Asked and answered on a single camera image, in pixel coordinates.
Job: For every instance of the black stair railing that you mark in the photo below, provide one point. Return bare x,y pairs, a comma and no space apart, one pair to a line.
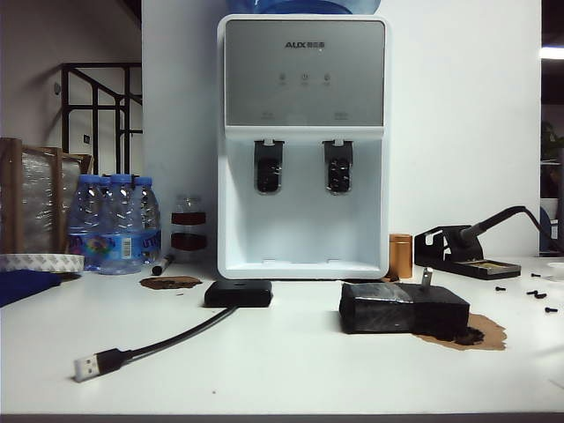
128,88

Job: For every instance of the blue water jug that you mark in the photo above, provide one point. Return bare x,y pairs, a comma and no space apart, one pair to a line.
304,5

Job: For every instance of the white AUX water dispenser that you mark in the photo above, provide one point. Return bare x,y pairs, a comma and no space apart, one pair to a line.
304,229

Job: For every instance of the grey black tap lever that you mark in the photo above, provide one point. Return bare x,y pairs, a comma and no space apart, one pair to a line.
338,164
269,163

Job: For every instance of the clear plastic water bottle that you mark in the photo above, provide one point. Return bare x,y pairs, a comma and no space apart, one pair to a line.
123,229
106,183
150,220
86,220

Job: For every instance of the blue cloth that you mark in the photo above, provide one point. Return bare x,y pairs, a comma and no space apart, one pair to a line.
22,286

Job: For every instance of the black marker pen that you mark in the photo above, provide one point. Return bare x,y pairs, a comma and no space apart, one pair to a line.
162,264

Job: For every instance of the black soldering iron stand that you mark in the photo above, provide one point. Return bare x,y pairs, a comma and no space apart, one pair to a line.
471,266

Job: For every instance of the black sponge block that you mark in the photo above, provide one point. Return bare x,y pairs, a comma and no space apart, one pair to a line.
396,310

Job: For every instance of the green plant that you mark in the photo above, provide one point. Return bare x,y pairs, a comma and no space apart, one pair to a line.
553,141

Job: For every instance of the clear jar with red bands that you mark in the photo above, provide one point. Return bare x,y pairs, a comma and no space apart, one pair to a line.
188,240

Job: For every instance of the white double-sided tape roll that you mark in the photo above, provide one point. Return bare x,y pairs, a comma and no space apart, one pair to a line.
39,262

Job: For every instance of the black soldering iron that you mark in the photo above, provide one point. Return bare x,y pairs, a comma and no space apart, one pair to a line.
478,230

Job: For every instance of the gold metal canister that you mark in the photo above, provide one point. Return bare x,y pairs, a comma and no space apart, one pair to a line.
401,255

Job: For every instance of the black USB hub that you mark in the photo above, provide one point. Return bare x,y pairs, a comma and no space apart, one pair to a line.
238,294

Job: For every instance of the plastic wrapped wooden frame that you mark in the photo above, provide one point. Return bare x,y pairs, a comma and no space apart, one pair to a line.
37,198

